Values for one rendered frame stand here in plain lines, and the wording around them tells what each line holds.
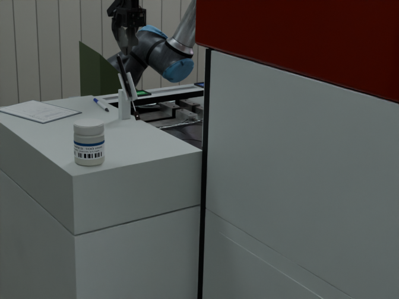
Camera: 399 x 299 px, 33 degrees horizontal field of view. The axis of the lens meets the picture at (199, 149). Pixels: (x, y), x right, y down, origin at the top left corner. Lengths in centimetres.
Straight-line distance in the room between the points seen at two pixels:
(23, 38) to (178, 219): 283
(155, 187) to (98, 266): 23
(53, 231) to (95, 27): 291
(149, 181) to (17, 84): 288
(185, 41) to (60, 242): 109
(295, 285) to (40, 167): 67
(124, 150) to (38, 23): 278
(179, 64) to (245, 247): 105
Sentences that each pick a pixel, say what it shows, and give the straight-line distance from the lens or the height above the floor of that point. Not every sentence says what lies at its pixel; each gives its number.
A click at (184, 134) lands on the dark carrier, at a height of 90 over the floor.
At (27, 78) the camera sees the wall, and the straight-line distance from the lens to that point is 441.
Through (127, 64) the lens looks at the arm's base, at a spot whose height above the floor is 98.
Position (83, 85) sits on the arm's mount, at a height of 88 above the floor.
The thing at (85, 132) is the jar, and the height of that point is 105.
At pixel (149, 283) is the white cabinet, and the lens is 172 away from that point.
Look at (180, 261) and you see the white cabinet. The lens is 175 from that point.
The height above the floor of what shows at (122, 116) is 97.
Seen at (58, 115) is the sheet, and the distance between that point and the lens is 195.
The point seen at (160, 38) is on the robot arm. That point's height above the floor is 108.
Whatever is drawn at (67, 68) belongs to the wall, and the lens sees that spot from 446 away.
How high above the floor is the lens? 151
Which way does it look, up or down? 19 degrees down
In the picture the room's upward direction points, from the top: 2 degrees clockwise
